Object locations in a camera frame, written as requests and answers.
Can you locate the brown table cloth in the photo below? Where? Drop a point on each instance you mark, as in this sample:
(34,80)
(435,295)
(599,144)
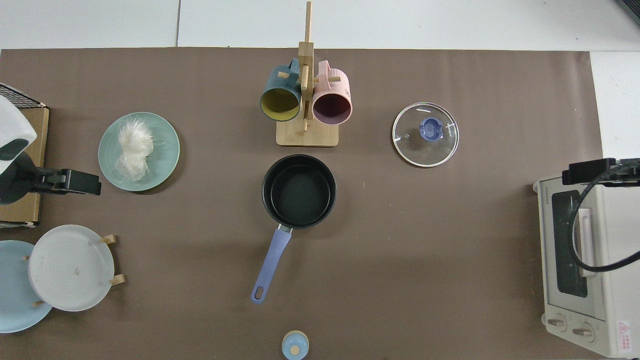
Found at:
(450,250)

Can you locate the small blue round thing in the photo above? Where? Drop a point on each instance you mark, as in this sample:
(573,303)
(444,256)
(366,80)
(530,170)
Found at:
(295,346)

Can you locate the wooden cup stand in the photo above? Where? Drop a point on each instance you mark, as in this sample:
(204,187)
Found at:
(307,135)

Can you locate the dark grey corner object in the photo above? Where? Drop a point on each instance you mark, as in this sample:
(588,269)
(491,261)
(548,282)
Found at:
(631,9)

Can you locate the glass lid with blue knob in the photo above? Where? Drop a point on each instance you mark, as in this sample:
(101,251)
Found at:
(425,135)

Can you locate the pale green plate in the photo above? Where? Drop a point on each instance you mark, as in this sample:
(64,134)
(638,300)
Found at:
(162,150)

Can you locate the pink ribbed cup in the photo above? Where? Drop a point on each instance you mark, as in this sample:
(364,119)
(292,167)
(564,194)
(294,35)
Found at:
(332,107)

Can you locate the dark teal cup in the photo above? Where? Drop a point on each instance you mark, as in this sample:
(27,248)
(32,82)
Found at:
(280,102)

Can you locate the grey white plate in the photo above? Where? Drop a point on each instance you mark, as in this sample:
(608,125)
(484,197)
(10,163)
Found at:
(70,267)

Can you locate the light blue plate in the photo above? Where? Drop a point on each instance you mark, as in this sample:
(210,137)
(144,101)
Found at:
(15,290)

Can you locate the wooden plate rack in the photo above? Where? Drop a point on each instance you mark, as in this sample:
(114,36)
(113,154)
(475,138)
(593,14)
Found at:
(119,279)

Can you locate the pale toaster oven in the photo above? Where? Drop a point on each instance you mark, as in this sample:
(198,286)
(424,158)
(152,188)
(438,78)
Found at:
(615,260)

